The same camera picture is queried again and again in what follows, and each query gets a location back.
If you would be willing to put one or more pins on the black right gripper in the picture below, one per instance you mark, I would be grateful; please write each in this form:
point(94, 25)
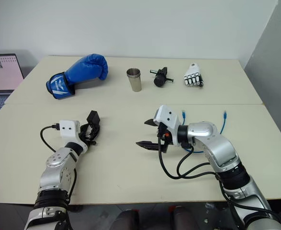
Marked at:
point(164, 140)

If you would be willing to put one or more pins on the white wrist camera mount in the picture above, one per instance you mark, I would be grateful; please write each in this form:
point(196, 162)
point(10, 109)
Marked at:
point(68, 130)
point(166, 115)

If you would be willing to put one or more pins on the grey laptop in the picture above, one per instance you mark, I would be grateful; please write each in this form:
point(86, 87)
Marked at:
point(1, 72)

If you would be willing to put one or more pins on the stacked steel cups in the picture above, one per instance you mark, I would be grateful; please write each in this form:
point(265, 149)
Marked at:
point(134, 80)

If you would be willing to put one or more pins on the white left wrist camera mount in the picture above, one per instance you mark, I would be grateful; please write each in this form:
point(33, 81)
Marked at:
point(68, 130)

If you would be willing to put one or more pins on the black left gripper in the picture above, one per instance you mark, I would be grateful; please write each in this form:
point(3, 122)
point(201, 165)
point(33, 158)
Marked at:
point(90, 136)

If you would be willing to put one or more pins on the blue boxing glove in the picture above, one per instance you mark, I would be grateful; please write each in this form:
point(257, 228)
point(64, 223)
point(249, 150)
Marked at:
point(82, 72)

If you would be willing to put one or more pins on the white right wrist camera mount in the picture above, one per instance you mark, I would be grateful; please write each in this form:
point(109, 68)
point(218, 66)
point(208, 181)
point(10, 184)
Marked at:
point(166, 115)

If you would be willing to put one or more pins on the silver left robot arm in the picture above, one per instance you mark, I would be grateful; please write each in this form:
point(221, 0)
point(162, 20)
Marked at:
point(59, 175)

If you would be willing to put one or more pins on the black cylindrical gripper module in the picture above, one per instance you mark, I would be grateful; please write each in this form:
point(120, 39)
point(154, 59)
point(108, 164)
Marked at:
point(160, 77)

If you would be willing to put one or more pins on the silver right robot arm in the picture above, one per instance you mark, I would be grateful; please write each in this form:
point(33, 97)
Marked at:
point(212, 141)

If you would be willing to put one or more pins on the white robotic hand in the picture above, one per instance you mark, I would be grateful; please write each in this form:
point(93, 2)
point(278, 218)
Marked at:
point(193, 75)

